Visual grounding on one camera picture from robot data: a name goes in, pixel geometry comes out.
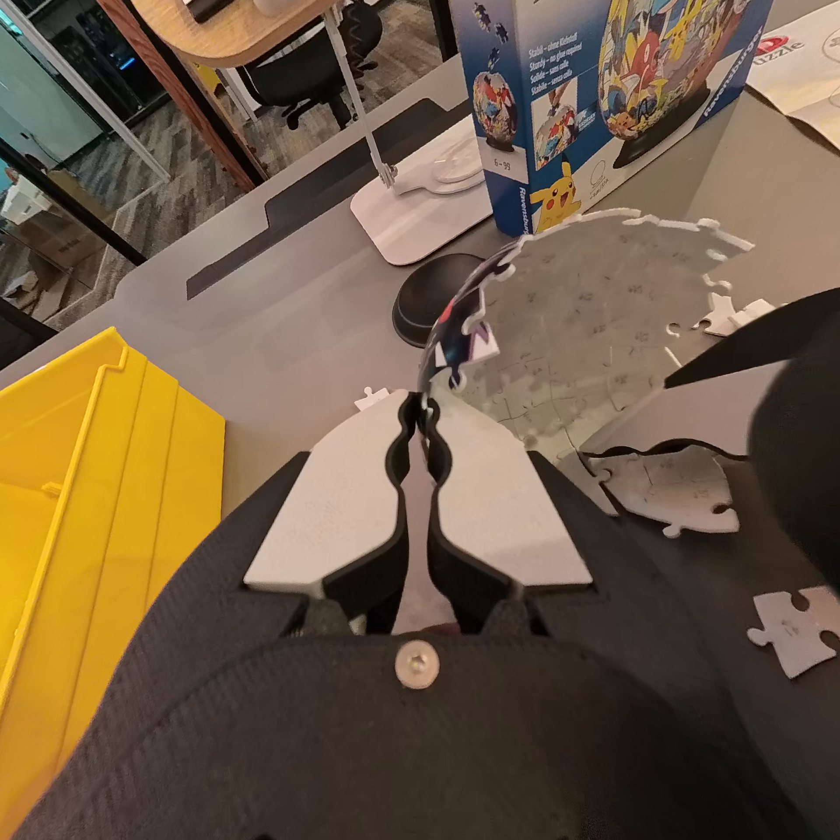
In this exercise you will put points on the yellow plastic bin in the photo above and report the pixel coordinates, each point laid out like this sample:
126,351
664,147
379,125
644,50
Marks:
98,525

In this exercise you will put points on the white instruction sheet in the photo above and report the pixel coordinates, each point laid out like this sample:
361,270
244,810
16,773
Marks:
800,79

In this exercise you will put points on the wooden table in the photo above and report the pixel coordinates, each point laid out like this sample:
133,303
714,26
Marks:
229,39

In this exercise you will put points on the cardboard box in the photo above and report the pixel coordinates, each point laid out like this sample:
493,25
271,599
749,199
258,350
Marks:
59,229

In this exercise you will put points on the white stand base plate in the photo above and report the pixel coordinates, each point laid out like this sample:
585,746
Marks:
420,223

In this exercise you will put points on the blue puzzle box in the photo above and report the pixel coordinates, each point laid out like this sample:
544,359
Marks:
590,98

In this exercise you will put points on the black round puzzle stand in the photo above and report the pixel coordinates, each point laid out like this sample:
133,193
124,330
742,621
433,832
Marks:
426,302

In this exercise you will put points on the dark office chair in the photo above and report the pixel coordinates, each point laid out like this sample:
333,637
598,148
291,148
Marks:
295,72

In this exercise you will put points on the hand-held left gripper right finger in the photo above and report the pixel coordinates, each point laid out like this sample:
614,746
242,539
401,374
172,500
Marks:
505,518

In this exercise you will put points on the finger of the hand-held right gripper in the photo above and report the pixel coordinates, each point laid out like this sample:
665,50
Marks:
689,420

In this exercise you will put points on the partly built puzzle ball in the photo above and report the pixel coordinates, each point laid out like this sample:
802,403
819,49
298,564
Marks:
590,315

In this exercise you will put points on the joined white puzzle piece pair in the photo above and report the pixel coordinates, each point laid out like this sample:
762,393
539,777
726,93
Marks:
371,399

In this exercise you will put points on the brown wooden post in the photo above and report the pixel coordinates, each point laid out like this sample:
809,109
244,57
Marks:
190,105

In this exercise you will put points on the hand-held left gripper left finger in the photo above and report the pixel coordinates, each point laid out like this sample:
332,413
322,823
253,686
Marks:
328,518

